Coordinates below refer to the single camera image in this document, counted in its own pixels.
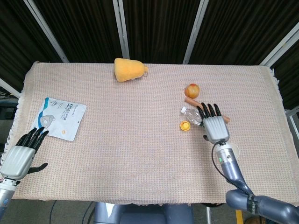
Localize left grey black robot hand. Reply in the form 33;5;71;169
0;126;50;181

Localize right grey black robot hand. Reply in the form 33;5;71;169
197;102;231;144

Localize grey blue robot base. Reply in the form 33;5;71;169
93;202;194;224

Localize yellow plush toy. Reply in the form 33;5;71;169
114;57;149;83

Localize clear plastic water bottle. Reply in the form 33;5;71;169
181;106;205;128

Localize yellow scalloped plastic cup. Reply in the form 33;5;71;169
179;120;191;132

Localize orange sausage stick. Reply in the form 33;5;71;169
184;97;231;123

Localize orange jelly cup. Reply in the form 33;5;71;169
184;83;201;99

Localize blue white mask package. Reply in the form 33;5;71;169
30;97;87;142

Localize beige woven table cloth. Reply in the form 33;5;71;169
0;61;299;207

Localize white metal rack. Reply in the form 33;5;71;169
285;107;299;142

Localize dark pleated curtain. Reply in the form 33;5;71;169
0;0;299;110

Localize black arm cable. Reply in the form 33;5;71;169
211;140;255;197

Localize white metal frame post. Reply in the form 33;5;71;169
183;0;210;65
23;0;70;63
0;78;21;98
113;0;130;60
258;23;299;68

